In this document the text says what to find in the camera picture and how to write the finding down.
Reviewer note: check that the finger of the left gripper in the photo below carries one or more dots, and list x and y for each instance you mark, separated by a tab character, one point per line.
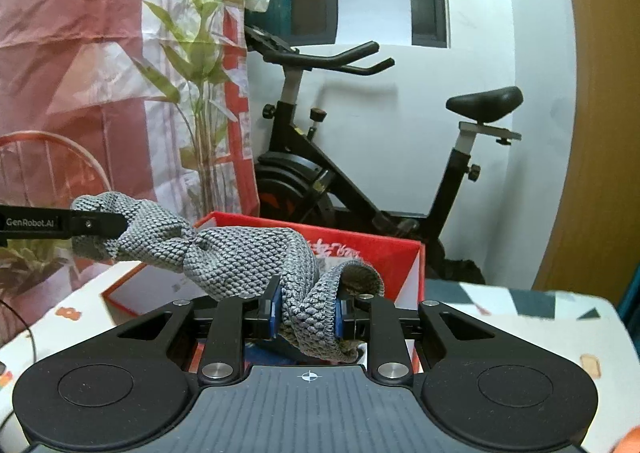
105	225

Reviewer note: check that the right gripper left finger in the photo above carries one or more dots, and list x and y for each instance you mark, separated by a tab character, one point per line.
236	319

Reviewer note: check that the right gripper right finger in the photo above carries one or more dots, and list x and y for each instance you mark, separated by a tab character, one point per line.
383	327

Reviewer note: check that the grey knitted soft cloth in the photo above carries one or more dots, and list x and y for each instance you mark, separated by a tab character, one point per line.
237	261

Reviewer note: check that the person's right hand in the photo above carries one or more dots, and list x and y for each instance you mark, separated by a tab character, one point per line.
630	443

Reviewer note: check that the red strawberry cardboard box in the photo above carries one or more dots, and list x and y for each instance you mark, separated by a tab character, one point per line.
396	260

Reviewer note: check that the white patterned tablecloth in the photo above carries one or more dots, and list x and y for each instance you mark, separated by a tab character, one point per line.
582	328

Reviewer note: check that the wooden door panel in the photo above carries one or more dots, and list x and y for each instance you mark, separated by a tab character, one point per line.
594	243

